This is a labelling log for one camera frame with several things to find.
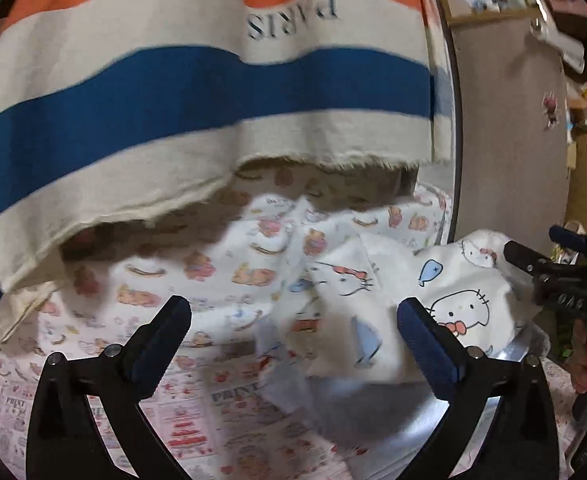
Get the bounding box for white cartoon cat pants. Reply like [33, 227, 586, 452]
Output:
[256, 230, 537, 385]

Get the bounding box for person's right hand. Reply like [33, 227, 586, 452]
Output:
[566, 318, 587, 393]

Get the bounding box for pink strawberry print sheet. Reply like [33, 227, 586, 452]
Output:
[0, 343, 575, 480]

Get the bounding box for folded grey blue clothes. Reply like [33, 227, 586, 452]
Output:
[255, 315, 435, 448]

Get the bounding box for brown cabinet panel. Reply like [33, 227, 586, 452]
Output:
[440, 0, 569, 254]

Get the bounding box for bear print white sheet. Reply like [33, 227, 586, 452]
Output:
[0, 166, 451, 382]

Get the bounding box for striped hanging curtain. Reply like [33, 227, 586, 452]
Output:
[0, 0, 453, 342]

